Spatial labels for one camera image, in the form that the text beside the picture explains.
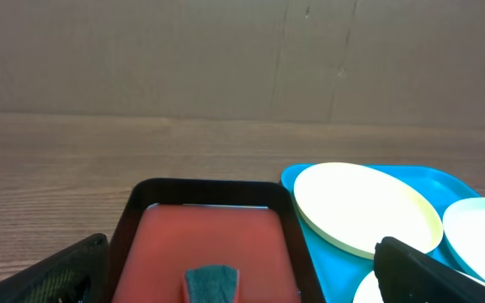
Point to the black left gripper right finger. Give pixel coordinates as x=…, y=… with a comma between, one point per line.
x=406, y=275

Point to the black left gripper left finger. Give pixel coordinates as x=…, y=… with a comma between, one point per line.
x=77, y=273

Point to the yellow plate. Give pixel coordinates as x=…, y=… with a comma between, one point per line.
x=354, y=207
x=368, y=290

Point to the light blue plate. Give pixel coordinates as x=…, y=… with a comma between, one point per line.
x=464, y=228

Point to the green and orange sponge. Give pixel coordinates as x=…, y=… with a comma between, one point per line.
x=211, y=284

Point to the blue plastic tray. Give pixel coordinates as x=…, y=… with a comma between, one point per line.
x=339, y=273

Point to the black tray with red water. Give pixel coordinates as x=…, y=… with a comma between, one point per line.
x=171, y=225

